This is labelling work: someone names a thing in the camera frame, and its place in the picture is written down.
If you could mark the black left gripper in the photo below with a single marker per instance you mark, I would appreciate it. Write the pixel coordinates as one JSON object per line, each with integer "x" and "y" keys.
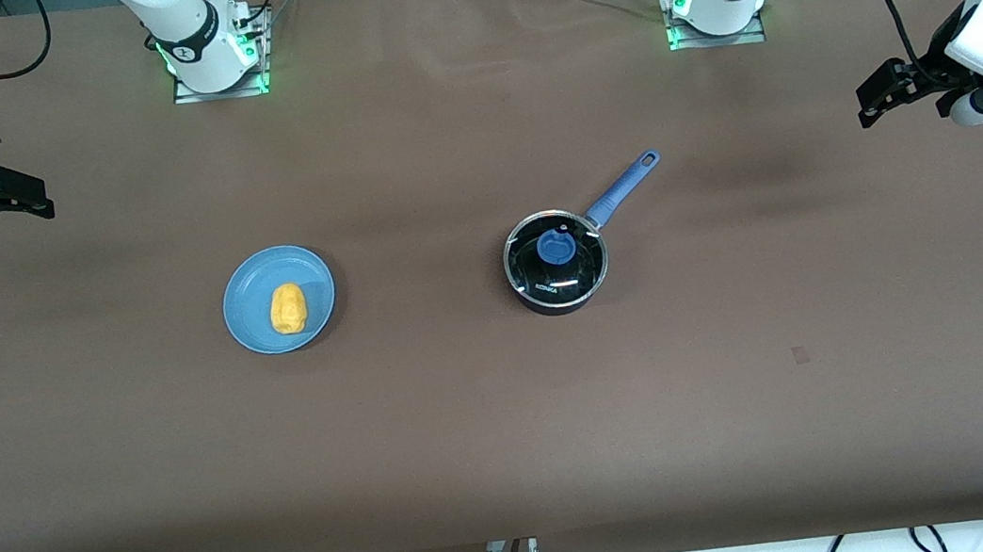
{"x": 931, "y": 73}

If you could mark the yellow potato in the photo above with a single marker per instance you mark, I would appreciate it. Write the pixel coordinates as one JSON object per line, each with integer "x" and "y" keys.
{"x": 288, "y": 309}

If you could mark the glass lid with blue knob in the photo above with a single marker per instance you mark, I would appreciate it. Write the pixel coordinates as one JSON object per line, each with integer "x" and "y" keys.
{"x": 556, "y": 248}

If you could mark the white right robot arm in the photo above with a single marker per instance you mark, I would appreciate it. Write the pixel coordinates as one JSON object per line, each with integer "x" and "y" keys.
{"x": 183, "y": 22}

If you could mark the blue round plate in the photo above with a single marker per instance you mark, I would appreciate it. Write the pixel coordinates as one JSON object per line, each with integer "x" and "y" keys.
{"x": 251, "y": 289}

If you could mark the brown table cover sheet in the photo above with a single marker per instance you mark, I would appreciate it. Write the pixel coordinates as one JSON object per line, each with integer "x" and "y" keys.
{"x": 511, "y": 425}

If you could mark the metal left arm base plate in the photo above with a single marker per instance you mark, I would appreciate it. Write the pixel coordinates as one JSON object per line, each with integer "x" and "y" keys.
{"x": 717, "y": 41}

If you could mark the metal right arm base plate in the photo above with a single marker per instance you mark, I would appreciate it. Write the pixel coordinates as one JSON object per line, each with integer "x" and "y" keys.
{"x": 221, "y": 94}

